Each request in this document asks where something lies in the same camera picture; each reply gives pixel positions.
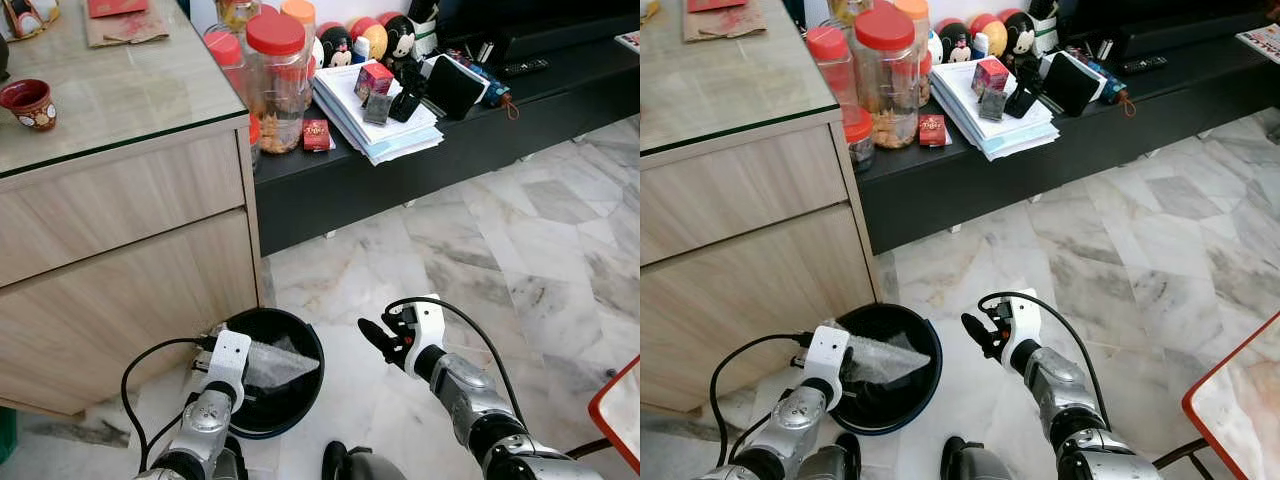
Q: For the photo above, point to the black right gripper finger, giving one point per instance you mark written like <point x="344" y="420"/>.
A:
<point x="378" y="337"/>
<point x="980" y="331"/>

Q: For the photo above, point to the clear bubble wrap trash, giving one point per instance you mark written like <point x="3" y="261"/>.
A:
<point x="890" y="360"/>
<point x="275" y="365"/>

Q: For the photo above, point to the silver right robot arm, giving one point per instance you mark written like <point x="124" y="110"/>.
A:
<point x="1060" y="390"/>
<point x="480" y="400"/>

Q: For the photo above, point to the black round rubbish bin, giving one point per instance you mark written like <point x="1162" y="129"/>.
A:
<point x="290" y="410"/>
<point x="905" y="405"/>

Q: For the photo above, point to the light wooden cabinet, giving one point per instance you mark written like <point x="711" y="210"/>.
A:
<point x="740" y="300"/>
<point x="120" y="300"/>

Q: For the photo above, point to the robot left leg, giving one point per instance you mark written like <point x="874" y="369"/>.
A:
<point x="235" y="462"/>
<point x="835" y="465"/>

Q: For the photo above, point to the black TV console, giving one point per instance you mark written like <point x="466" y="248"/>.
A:
<point x="400" y="190"/>
<point x="1000" y="190"/>

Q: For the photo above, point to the stack of white papers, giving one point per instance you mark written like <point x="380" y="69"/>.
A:
<point x="1020" y="138"/>
<point x="400" y="140"/>

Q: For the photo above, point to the green plastic object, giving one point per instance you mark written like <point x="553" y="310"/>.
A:
<point x="8" y="435"/>

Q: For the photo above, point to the short red lid jar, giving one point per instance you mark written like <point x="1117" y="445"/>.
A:
<point x="255" y="140"/>
<point x="860" y="140"/>

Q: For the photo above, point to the small dark foil packet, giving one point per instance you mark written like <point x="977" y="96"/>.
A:
<point x="993" y="106"/>
<point x="376" y="108"/>

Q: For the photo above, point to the small black case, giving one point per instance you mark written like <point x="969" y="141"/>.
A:
<point x="1022" y="101"/>
<point x="407" y="105"/>

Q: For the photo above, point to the small pink red box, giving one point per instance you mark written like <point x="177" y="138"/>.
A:
<point x="991" y="77"/>
<point x="374" y="80"/>

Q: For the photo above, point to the black flat wallet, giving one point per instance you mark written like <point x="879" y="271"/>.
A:
<point x="456" y="88"/>
<point x="1071" y="84"/>

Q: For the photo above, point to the large red lid snack jar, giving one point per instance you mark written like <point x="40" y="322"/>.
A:
<point x="277" y="90"/>
<point x="885" y="90"/>

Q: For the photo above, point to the black Mickey Mouse figurine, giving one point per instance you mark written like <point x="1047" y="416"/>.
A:
<point x="1019" y="36"/>
<point x="953" y="42"/>
<point x="334" y="45"/>
<point x="401" y="40"/>

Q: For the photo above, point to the yellow red round toy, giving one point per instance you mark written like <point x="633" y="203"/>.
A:
<point x="368" y="38"/>
<point x="989" y="36"/>

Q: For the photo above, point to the black remote control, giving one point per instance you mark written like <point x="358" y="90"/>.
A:
<point x="525" y="68"/>
<point x="1143" y="65"/>

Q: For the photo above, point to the slim red lid jar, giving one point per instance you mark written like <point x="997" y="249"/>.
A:
<point x="827" y="55"/>
<point x="224" y="55"/>

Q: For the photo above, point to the white pen holder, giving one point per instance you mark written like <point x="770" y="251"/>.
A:
<point x="1044" y="34"/>
<point x="425" y="38"/>

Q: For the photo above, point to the dark red patterned mug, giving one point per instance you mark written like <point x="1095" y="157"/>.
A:
<point x="30" y="105"/>

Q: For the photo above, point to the orange lid jar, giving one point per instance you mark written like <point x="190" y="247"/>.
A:
<point x="300" y="20"/>
<point x="915" y="20"/>

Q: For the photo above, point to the brown paper envelope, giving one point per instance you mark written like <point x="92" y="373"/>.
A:
<point x="128" y="30"/>
<point x="725" y="26"/>

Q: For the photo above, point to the black flat screen TV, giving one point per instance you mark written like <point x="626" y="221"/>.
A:
<point x="1180" y="18"/>
<point x="560" y="20"/>

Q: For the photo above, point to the printed magazine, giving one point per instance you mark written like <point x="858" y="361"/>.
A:
<point x="629" y="41"/>
<point x="1262" y="44"/>

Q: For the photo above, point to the flat red packet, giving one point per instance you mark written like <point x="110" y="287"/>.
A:
<point x="716" y="5"/>
<point x="118" y="7"/>

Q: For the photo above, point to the colourful small ornament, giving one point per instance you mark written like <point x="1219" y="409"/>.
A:
<point x="28" y="18"/>

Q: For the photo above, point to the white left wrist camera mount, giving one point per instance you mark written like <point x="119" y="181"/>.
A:
<point x="228" y="360"/>
<point x="827" y="358"/>

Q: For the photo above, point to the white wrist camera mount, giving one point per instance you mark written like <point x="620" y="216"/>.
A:
<point x="228" y="360"/>
<point x="827" y="358"/>
<point x="428" y="330"/>
<point x="1025" y="325"/>

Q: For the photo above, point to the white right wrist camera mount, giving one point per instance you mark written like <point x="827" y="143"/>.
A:
<point x="1025" y="325"/>
<point x="428" y="330"/>

